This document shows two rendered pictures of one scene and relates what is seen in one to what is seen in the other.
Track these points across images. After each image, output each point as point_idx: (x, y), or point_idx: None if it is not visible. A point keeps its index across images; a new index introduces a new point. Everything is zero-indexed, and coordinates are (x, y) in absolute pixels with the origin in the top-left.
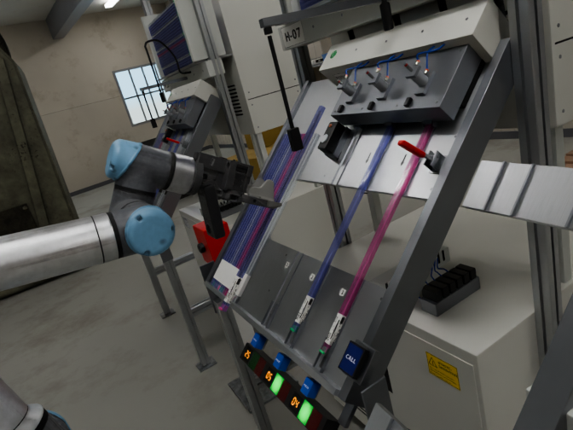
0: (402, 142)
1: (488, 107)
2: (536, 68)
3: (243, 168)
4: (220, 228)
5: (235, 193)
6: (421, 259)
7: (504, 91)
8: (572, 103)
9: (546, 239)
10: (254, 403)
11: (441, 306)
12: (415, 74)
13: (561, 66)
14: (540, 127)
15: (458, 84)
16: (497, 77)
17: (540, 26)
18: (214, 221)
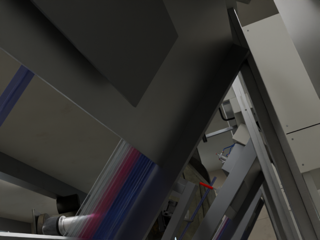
0: (199, 183)
1: (239, 166)
2: (256, 147)
3: (172, 202)
4: (162, 227)
5: (167, 212)
6: (203, 232)
7: (250, 158)
8: (311, 160)
9: (285, 232)
10: None
11: None
12: (219, 156)
13: (295, 143)
14: (265, 172)
15: (232, 158)
16: (244, 153)
17: (255, 130)
18: (159, 224)
